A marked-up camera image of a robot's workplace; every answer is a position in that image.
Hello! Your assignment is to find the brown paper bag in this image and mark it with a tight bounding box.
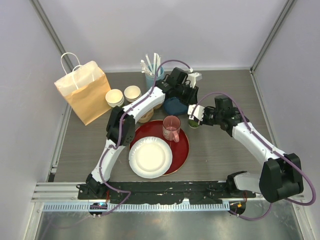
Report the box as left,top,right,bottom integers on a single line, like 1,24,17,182
54,60,111,126

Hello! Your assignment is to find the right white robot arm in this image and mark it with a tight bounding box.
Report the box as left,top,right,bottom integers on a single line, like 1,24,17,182
194,95,304,203

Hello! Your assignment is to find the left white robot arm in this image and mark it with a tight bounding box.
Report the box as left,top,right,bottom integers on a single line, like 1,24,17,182
76,67,202,200

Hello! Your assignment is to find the blue plastic dish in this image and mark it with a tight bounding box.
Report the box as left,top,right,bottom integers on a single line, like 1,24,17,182
163,97,188,116

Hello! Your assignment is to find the back cardboard cup carrier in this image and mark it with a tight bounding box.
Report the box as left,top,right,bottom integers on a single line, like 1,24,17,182
153,103,163,110

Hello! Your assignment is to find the cardboard cup carrier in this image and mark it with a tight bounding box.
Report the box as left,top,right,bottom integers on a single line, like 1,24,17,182
153,103,163,110
138,110,154,124

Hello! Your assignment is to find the pink glass mug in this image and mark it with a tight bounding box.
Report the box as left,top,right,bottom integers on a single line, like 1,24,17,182
162,115,181,143

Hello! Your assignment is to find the red round tray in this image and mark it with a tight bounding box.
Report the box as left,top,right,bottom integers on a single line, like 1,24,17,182
129,120,190,176

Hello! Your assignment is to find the blue straw holder cup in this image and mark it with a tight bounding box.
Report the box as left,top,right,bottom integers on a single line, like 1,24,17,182
144,67,165,91

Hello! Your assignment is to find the front cardboard cup carrier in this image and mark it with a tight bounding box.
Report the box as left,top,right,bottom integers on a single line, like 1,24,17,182
138,110,154,124

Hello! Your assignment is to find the brown paper cup stack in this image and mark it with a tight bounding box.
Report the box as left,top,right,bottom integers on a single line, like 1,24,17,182
124,85,142,103

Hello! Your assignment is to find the white paper plate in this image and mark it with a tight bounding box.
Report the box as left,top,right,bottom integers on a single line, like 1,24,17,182
128,136,173,179

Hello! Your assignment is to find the green paper cup stack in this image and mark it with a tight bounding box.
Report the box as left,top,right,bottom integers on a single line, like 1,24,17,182
105,89,125,108

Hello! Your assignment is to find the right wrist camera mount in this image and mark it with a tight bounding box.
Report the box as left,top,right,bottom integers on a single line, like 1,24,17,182
187,104,205,122

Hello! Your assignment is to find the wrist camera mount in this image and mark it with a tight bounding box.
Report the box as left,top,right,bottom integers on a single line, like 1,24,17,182
186,72,203,88
187,104,205,122

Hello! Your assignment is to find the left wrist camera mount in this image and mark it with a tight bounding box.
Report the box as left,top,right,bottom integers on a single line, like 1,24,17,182
186,72,203,88

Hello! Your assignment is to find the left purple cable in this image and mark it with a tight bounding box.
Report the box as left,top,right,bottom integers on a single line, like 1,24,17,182
99,59,194,218

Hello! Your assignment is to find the purple cable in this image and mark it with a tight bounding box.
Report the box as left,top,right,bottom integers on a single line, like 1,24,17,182
99,59,194,218
193,92,316,221

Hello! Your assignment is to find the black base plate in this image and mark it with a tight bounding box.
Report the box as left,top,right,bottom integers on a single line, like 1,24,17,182
77,180,257,205

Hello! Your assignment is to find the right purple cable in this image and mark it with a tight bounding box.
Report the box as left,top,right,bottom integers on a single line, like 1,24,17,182
193,92,316,221

